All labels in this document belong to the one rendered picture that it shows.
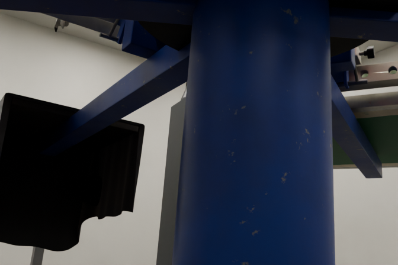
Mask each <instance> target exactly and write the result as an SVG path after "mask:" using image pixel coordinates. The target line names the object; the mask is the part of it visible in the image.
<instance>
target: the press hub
mask: <svg viewBox="0 0 398 265"><path fill-rule="evenodd" d="M329 7H340V8H353V9H367V10H375V11H389V12H398V0H197V6H196V7H195V9H194V13H193V17H192V25H184V24H170V23H162V22H149V21H138V22H139V23H140V25H141V26H142V27H143V28H144V29H145V30H146V31H148V32H149V33H150V34H151V35H152V36H154V37H155V38H157V39H158V40H159V41H161V42H163V43H164V44H166V45H167V46H169V47H172V48H173V49H175V50H178V51H179V50H180V49H182V48H183V47H185V46H186V45H188V44H189V43H191V45H190V58H189V66H188V80H187V93H186V101H185V115H184V128H183V136H182V150H181V164H180V171H179V185H178V199H177V206H176V220H175V234H174V247H173V255H172V265H335V221H334V195H333V144H332V93H331V66H330V58H331V57H333V56H337V55H339V54H342V53H344V52H346V51H350V50H352V49H354V48H356V47H358V46H360V45H362V44H364V43H365V42H367V41H368V40H364V39H356V38H342V37H330V17H329Z"/></svg>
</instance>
